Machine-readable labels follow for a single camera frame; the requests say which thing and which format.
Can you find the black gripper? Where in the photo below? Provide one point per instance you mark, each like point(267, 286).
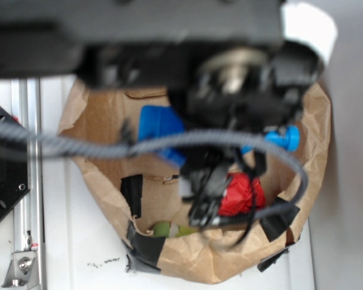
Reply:
point(236, 97)

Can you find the blue plastic bottle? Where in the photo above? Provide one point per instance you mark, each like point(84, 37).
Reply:
point(160, 121)

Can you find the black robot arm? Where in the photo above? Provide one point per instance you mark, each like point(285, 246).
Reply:
point(144, 44)

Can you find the red crumpled paper ball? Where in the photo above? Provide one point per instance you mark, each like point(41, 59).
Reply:
point(238, 197)

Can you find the brown paper bag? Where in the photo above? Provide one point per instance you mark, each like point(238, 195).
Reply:
point(135, 194)

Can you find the green and white toy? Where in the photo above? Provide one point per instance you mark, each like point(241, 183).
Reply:
point(171, 230)

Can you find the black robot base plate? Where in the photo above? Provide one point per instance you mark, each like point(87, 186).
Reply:
point(14, 183)

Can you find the metal corner bracket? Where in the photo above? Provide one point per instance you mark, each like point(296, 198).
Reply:
point(22, 272)

